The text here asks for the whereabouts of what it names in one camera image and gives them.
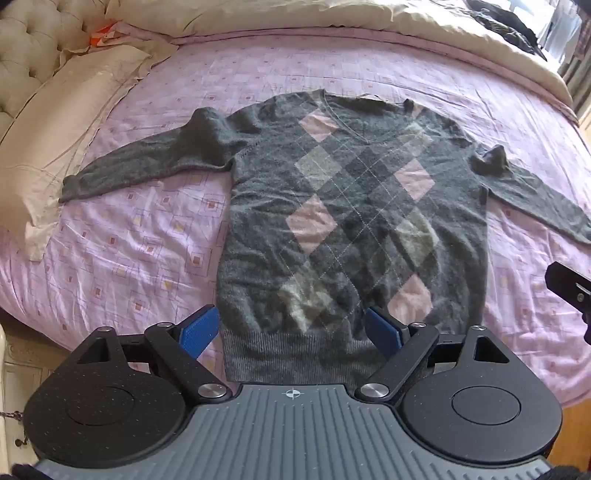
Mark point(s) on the grey-green curtain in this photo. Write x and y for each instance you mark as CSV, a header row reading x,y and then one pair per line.
x,y
575,55

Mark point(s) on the pink patterned bed sheet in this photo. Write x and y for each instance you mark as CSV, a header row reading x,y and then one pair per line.
x,y
138,240

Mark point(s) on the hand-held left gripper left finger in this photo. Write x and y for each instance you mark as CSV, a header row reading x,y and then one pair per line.
x,y
199,330

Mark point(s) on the cream nightstand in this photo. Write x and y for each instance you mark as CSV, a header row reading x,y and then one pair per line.
x,y
18,369

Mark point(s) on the cream pillow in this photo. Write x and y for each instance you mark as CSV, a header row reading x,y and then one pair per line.
x,y
69,120

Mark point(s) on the cream duvet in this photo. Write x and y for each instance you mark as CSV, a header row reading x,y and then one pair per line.
x,y
323,18

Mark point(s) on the tufted cream headboard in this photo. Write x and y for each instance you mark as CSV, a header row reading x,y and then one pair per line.
x,y
27,37

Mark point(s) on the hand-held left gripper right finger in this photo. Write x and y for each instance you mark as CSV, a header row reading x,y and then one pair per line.
x,y
381,330

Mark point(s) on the orange cloth item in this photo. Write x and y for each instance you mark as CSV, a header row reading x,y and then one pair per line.
x,y
101,34

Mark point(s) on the dark clothes pile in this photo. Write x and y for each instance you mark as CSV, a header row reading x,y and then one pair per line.
x,y
508,23

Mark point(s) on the grey argyle sweater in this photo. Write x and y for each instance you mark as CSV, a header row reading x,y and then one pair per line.
x,y
351,207

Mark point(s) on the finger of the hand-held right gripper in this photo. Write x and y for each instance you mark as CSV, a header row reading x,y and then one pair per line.
x,y
565,281

